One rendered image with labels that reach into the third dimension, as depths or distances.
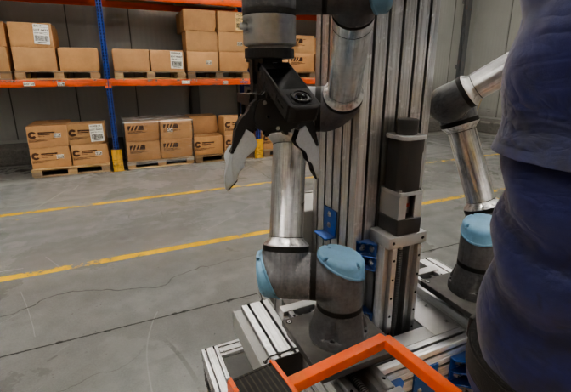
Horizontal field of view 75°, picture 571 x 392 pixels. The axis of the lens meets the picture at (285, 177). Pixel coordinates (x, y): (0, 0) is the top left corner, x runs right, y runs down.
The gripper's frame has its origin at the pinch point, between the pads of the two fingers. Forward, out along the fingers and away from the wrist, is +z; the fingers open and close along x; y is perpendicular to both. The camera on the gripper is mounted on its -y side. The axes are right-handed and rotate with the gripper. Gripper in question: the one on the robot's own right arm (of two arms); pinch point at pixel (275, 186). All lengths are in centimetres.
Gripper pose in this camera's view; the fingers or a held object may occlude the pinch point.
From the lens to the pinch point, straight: 57.0
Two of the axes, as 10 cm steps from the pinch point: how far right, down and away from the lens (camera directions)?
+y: -4.1, -2.4, 8.8
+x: -9.1, 1.1, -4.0
